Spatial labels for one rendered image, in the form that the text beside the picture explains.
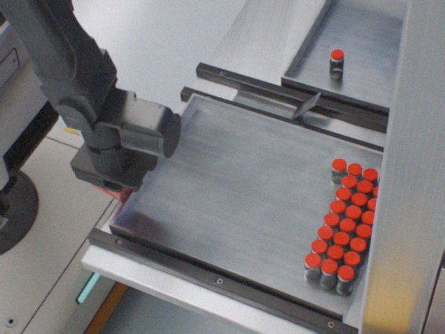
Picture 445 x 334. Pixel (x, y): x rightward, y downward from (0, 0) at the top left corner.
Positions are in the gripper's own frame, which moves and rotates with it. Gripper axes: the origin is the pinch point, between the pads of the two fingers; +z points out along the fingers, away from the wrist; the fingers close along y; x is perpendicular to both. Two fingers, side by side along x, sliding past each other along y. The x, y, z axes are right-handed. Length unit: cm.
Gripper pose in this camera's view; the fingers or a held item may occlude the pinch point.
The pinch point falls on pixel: (125, 196)
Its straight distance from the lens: 117.9
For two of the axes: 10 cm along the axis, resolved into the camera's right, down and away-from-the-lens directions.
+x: 4.3, -7.5, 5.1
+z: 0.9, 6.0, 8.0
